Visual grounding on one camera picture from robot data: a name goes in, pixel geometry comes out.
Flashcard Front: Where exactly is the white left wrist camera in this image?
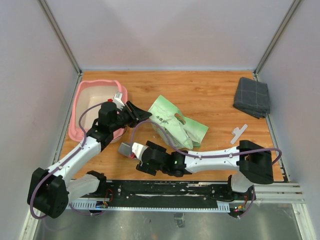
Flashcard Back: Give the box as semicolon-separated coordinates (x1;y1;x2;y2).
107;91;125;110

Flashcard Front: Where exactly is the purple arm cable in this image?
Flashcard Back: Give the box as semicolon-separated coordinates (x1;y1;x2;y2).
29;101;111;220
131;119;282;166

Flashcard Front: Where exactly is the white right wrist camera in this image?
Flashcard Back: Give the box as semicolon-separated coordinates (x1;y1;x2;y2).
129;142;148;161

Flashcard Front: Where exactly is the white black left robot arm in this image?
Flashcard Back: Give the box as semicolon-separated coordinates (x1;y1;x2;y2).
27;101;152;220

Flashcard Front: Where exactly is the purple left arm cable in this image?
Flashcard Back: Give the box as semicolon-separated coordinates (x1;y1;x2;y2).
29;101;111;220

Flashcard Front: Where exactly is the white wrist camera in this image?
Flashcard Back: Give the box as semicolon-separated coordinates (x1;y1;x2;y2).
129;142;148;161
107;91;125;110

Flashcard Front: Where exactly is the folded dark grey cloth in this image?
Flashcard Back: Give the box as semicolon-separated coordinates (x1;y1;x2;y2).
233;77;271;119

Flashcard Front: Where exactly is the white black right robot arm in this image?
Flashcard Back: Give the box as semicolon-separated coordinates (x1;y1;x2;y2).
131;140;274;200

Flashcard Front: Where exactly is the white plastic bag clip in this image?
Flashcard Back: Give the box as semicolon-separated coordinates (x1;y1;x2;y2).
230;124;248;145

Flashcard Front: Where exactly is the grey metal scoop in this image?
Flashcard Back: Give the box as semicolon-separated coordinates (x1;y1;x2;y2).
118;142;136;159

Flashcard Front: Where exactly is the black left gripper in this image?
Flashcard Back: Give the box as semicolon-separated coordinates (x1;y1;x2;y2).
110;100;153;132

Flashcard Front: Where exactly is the green cat litter bag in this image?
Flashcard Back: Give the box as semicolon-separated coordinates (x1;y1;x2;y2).
148;95;209;150

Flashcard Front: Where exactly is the pink litter box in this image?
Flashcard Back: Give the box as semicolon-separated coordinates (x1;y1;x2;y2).
68;79;128;142

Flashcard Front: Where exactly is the grey slotted cable duct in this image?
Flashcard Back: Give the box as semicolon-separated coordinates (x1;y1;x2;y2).
67;199;231;213

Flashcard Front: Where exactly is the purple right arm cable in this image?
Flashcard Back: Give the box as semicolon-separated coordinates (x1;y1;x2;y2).
131;119;282;166

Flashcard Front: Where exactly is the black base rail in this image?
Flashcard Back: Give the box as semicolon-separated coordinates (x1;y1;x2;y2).
78;179;251;208

